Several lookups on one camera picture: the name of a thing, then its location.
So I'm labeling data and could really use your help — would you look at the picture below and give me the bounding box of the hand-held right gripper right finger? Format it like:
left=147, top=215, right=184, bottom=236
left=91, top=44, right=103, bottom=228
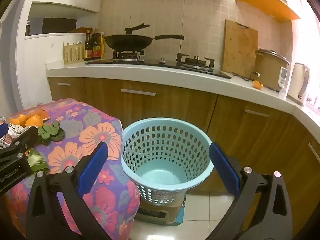
left=197, top=142, right=293, bottom=240

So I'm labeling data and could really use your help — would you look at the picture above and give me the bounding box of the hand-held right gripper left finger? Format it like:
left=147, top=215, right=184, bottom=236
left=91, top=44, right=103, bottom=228
left=26, top=141, right=118, bottom=240

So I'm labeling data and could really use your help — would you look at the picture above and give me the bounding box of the white dotted paper tray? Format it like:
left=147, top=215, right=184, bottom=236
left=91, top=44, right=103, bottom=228
left=7, top=124, right=32, bottom=138

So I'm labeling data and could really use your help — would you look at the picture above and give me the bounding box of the light blue plastic basket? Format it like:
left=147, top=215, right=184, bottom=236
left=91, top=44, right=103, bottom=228
left=121, top=117, right=215, bottom=207

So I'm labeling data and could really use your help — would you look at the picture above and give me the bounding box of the red snack wrapper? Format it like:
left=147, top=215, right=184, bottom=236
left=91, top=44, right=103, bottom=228
left=0, top=134, right=14, bottom=148

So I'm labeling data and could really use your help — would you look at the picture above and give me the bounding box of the dark green leaf bunch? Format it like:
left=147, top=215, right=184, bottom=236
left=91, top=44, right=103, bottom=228
left=37, top=122, right=65, bottom=145

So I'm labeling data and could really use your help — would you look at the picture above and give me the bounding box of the floral printed cloth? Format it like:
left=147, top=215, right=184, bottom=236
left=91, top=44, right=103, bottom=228
left=5, top=99, right=141, bottom=240

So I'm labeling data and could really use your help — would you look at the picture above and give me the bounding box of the wooden kitchen base cabinet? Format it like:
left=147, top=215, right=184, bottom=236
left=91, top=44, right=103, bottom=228
left=47, top=76, right=320, bottom=240

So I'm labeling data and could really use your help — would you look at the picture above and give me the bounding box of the woven wicker basket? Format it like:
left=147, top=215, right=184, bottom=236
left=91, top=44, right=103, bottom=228
left=62, top=41, right=85, bottom=65

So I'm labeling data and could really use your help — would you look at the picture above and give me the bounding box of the beige rice cooker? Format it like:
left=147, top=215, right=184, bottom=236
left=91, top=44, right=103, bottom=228
left=254, top=49, right=290, bottom=92

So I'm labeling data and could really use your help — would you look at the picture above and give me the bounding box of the dark sauce bottle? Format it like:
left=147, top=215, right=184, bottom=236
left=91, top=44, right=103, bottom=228
left=84, top=29, right=92, bottom=60

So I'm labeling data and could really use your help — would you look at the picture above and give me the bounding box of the white electric kettle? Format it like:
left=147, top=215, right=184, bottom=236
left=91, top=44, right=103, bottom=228
left=286, top=62, right=311, bottom=107

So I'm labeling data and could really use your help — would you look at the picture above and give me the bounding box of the red label sauce bottle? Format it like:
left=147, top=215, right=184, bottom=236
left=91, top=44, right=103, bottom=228
left=91, top=28, right=102, bottom=60

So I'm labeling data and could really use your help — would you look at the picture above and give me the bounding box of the wooden cutting board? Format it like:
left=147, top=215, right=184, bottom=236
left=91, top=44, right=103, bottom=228
left=222, top=19, right=259, bottom=74

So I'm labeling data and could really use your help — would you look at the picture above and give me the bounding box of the black glass gas stove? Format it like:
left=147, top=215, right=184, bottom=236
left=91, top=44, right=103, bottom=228
left=85, top=50, right=233, bottom=79

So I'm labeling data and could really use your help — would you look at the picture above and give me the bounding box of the black wok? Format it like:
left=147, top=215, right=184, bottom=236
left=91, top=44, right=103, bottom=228
left=104, top=31, right=185, bottom=52

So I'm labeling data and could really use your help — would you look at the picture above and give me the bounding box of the black spatula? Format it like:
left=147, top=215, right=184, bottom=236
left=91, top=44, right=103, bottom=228
left=124, top=23, right=150, bottom=34

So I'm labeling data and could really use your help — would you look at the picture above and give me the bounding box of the black power cable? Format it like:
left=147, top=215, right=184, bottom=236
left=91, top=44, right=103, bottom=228
left=232, top=72, right=260, bottom=82

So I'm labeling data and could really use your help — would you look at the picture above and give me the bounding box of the orange wall cabinet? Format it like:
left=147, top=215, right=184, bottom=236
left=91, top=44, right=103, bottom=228
left=234, top=0, right=300, bottom=22

